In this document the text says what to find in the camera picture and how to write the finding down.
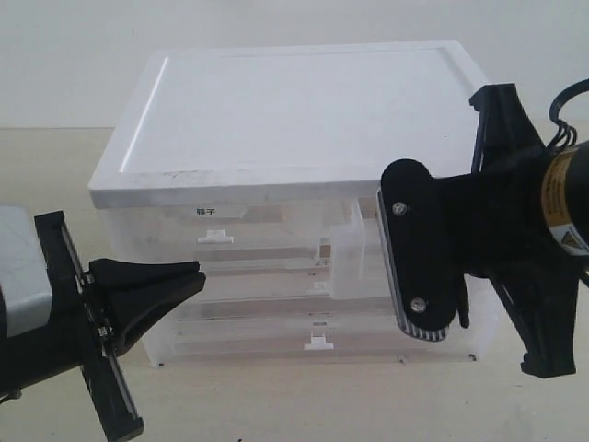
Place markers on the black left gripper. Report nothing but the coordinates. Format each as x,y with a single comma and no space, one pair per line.
139,295

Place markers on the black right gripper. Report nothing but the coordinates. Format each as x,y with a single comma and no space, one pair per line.
496,230

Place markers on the clear drawer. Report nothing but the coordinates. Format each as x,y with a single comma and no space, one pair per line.
371,333
356,263
223,238
284,292

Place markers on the clear bottom drawer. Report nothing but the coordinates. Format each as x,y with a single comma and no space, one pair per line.
371,333

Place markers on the white plastic drawer cabinet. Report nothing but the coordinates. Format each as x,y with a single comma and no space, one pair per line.
277,125

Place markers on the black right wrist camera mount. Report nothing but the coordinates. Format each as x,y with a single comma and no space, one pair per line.
428,291

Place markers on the black right handle with label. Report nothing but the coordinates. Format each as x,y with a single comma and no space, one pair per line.
564,201

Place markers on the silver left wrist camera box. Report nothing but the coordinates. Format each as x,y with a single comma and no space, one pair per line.
26,292

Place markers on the black left handle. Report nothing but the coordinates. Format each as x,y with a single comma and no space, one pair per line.
34,356

